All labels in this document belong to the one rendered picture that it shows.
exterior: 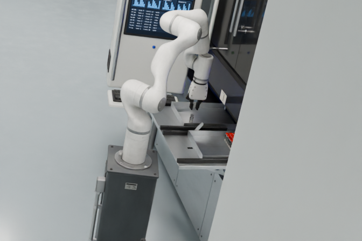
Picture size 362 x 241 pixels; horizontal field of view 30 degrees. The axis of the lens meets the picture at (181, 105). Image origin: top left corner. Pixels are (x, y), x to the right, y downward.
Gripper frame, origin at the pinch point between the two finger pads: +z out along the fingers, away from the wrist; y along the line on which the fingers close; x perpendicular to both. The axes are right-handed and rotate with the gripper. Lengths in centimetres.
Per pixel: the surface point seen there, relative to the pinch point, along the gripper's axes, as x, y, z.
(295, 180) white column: -212, -64, -91
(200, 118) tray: 5.4, 7.9, 10.5
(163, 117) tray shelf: 5.3, -14.9, 11.1
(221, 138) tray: -17.8, 12.6, 10.5
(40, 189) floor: 62, -70, 100
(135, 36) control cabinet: 56, -25, -18
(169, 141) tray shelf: -21.8, -18.5, 11.2
